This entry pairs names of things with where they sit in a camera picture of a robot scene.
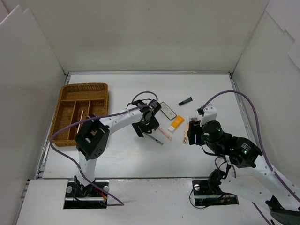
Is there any wicker organizer basket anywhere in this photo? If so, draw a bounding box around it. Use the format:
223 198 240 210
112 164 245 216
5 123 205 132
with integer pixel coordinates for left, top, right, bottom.
49 83 109 137

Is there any checkered eyeliner pen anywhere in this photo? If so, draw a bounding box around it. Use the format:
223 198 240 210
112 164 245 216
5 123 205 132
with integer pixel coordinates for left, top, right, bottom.
144 133 164 145

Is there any orange sunscreen tube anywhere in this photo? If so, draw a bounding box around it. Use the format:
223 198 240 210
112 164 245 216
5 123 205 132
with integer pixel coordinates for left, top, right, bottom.
168 115 185 133

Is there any gold-rimmed compact palette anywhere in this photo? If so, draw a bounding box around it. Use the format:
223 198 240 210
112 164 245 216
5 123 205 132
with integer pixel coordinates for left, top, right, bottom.
160 102 177 121

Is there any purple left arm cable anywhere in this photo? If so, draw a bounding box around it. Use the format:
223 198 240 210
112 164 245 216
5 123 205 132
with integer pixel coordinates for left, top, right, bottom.
49 91 158 206

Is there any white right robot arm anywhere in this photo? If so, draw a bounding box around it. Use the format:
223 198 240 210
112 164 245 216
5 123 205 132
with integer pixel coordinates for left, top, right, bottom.
187 120 300 225

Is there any beige foundation tube gold cap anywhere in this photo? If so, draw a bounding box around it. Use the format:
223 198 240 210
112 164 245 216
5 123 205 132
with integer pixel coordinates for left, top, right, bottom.
183 123 189 144

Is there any pink cosmetic pencil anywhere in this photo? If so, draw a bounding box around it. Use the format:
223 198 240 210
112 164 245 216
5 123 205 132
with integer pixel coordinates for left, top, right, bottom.
158 127 173 141

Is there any brown eyeshadow palette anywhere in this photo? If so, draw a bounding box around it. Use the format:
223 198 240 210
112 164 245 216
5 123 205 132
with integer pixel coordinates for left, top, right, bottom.
189 117 198 121

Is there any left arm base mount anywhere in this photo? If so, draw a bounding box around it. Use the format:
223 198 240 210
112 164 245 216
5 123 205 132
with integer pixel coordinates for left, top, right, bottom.
63 180 107 210

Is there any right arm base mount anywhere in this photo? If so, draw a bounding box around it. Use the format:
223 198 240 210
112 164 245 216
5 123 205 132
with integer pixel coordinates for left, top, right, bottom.
189 169 239 210

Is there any gold slim eyebrow pencil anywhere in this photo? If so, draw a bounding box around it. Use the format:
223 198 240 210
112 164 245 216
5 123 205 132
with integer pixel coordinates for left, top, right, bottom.
75 110 84 135

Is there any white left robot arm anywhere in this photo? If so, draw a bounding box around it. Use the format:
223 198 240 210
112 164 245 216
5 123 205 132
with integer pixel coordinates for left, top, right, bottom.
75 99 161 197

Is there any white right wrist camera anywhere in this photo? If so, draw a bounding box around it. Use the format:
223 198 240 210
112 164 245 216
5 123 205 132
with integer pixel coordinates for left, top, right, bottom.
197 104 218 127

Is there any black cosmetic tube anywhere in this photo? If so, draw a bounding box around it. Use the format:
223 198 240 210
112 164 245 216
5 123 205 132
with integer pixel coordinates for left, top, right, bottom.
178 97 193 106

